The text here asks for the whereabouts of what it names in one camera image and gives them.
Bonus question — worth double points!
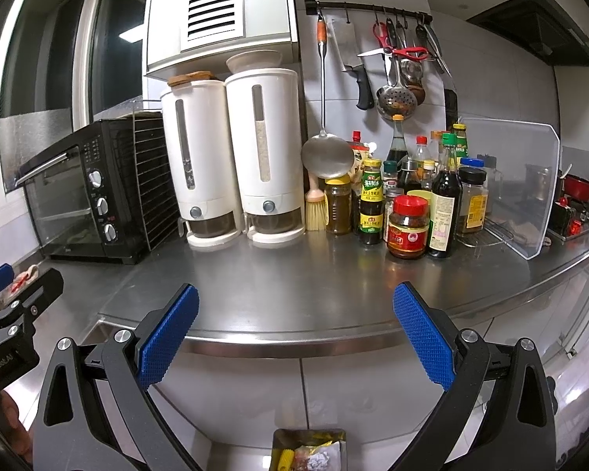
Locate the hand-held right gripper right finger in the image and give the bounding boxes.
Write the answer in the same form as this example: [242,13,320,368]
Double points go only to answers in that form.
[390,282,558,471]

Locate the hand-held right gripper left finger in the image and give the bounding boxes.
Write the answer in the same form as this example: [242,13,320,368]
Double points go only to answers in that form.
[33,283,204,471]

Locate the dark trash bin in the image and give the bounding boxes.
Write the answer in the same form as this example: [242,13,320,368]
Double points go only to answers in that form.
[271,428,348,471]

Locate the yellow paper wrapper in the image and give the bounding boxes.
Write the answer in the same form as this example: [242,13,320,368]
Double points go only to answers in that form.
[275,431,347,453]

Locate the person's left hand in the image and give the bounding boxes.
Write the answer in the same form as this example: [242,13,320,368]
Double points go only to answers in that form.
[0,393,34,462]

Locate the black toaster oven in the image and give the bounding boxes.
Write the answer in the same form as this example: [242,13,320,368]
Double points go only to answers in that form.
[16,118,150,266]

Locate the red lid chili jar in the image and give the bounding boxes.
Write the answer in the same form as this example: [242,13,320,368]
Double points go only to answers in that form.
[387,195,430,261]

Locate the large dark soy bottle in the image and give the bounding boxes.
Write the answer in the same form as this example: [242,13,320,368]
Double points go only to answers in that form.
[428,132,463,259]

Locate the black lid jar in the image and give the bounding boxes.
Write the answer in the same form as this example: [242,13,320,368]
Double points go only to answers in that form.
[456,167,489,235]

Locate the spice shaker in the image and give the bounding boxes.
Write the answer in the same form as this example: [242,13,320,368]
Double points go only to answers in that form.
[383,186,404,243]

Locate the green label sauce bottle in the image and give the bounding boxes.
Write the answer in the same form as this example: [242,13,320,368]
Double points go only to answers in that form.
[358,158,385,246]

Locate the amber oil jar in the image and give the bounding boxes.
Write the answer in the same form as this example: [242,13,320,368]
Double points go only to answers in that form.
[324,174,353,235]

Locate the black gas stove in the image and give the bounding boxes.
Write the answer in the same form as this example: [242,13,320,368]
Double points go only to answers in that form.
[547,196,589,243]

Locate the cluster of condiment bottles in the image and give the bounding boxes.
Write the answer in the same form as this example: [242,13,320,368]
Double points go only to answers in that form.
[349,114,501,207]

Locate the steel cup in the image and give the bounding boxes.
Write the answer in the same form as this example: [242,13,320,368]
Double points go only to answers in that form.
[524,163,553,203]

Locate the white bean dispenser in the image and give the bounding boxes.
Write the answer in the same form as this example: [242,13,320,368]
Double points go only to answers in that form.
[160,78,243,249]

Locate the clear splash guard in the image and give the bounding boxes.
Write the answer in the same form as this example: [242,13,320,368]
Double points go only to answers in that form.
[455,117,561,261]

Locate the red pot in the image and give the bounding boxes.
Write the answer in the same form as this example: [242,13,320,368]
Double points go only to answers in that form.
[561,173,589,203]

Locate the window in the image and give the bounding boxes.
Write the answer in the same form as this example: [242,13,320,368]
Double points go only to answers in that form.
[0,0,150,217]

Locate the white rice dispenser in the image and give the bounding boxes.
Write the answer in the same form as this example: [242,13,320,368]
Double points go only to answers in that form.
[225,68,307,246]

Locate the steel slotted spoon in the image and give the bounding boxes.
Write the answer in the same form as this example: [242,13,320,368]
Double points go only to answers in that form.
[375,56,419,122]

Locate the small steel ladle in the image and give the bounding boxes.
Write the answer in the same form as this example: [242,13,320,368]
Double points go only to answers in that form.
[400,59,427,107]

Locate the red scissors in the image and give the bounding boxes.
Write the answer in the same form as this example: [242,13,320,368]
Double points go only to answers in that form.
[357,20,430,62]

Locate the white bowl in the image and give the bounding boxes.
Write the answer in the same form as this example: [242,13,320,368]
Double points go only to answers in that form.
[226,50,283,73]

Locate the steel tongs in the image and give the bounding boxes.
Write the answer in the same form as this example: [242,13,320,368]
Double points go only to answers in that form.
[415,12,452,79]

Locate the black range hood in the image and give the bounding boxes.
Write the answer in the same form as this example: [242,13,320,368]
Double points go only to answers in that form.
[466,0,589,68]

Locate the steel wire trivet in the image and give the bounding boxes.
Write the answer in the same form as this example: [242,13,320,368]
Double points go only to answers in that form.
[459,218,518,250]

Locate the wire oven rack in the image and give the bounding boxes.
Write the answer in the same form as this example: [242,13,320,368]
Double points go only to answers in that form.
[130,110,181,251]

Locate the pink handled brush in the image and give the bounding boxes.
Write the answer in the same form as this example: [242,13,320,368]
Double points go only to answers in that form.
[304,174,327,232]

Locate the steel ladle wooden handle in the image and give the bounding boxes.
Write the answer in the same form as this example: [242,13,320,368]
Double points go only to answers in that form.
[301,15,353,179]

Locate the cleaver with black handle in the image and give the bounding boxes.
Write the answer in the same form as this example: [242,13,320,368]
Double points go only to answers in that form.
[330,15,375,111]

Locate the black hanging rail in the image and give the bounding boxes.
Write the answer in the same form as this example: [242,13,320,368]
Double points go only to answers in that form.
[304,0,432,23]

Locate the white vented wall cabinet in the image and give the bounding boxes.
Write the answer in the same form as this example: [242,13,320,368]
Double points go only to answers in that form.
[144,0,300,79]

